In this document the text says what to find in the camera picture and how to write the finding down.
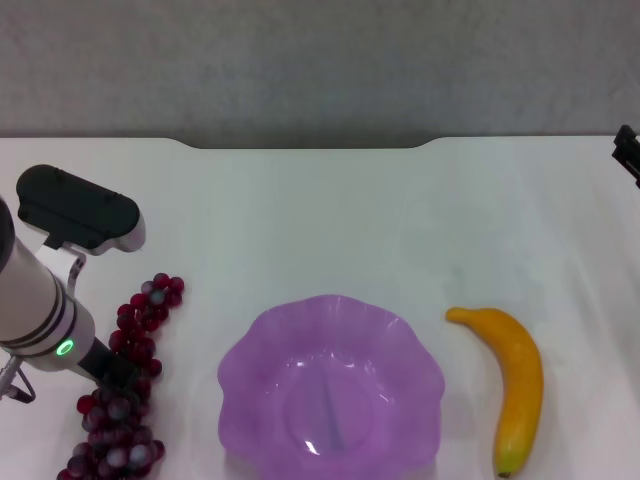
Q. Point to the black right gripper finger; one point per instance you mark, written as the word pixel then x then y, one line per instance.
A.
pixel 628 152

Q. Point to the purple wavy plastic plate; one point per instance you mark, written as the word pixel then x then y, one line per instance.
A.
pixel 310 350

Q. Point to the yellow banana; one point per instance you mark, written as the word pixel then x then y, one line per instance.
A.
pixel 525 380

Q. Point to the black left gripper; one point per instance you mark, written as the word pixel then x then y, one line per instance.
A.
pixel 107 367

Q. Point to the red grape bunch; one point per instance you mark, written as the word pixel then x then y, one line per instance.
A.
pixel 136 346

